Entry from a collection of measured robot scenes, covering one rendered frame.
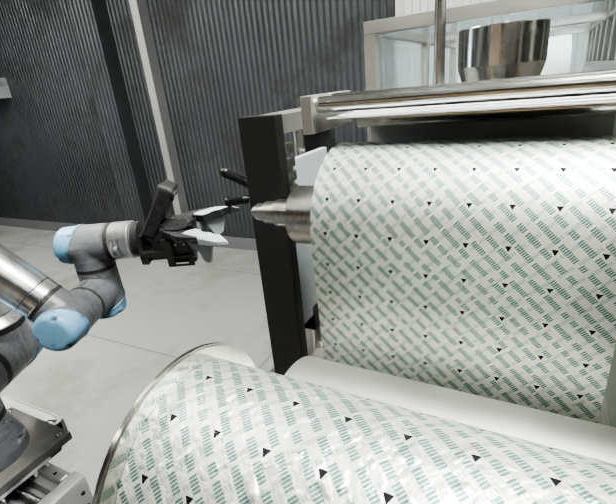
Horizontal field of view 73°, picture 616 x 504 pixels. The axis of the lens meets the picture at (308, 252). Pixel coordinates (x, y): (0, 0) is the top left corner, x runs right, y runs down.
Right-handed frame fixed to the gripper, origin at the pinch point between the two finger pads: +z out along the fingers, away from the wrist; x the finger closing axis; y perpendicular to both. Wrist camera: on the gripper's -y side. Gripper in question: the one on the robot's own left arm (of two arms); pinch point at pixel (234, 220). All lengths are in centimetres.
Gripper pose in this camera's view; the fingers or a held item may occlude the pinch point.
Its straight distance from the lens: 82.6
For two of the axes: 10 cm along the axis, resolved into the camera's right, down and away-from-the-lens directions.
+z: 10.0, -0.8, -0.4
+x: 0.1, 4.9, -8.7
